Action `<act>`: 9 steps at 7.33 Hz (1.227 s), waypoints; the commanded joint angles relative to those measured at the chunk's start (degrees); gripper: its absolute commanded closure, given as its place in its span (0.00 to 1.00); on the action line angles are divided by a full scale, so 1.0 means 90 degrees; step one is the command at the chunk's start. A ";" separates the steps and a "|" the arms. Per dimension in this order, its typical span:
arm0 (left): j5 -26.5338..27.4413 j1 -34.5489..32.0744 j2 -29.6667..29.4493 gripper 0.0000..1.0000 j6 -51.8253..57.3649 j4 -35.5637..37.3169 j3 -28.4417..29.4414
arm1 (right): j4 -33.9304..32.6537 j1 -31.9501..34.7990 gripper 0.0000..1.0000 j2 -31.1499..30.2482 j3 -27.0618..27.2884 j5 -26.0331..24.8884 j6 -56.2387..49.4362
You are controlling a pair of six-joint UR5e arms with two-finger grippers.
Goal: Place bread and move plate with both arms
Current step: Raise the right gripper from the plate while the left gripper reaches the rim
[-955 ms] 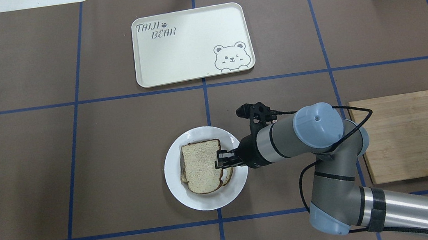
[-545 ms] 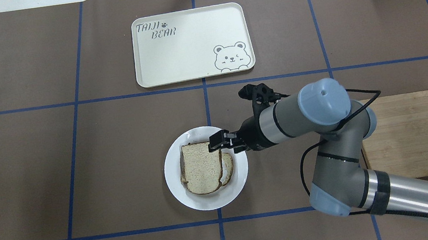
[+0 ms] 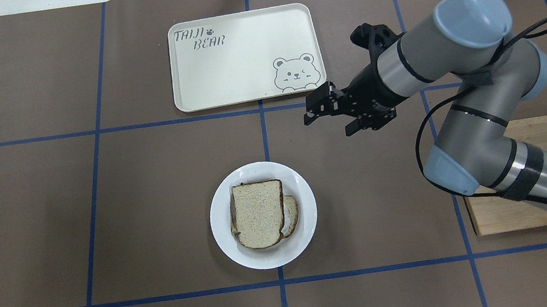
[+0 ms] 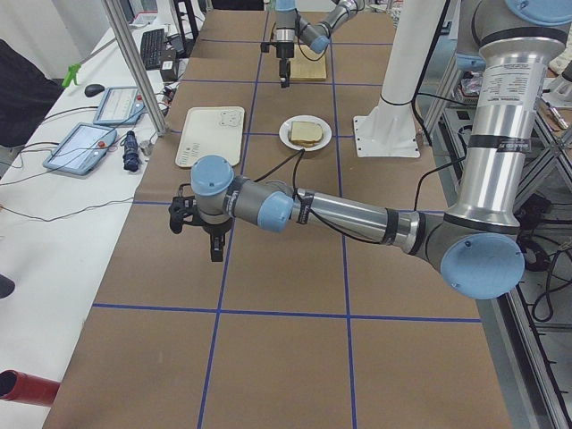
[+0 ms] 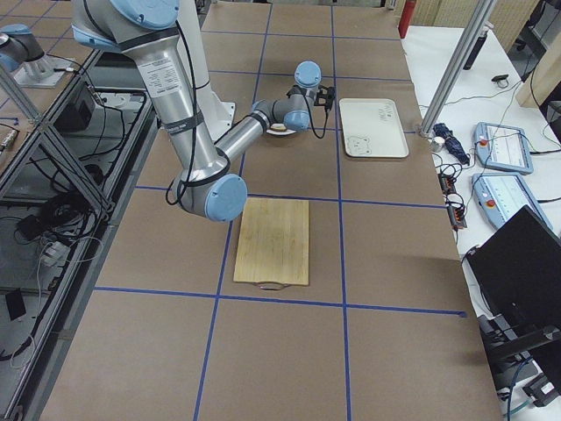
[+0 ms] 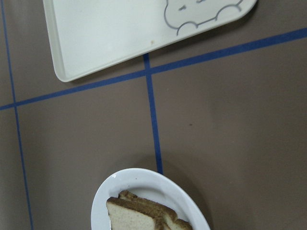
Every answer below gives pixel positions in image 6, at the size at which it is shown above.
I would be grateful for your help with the bread slice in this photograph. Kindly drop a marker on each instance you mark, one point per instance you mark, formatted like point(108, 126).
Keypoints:
point(132, 215)
point(169, 215)

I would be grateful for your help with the white round plate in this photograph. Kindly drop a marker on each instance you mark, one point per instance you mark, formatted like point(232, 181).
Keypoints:
point(150, 185)

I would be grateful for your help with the bread slice on plate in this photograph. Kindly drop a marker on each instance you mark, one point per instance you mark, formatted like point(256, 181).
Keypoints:
point(169, 215)

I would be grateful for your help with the cream bear tray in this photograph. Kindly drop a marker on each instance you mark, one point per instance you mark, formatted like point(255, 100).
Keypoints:
point(87, 36)

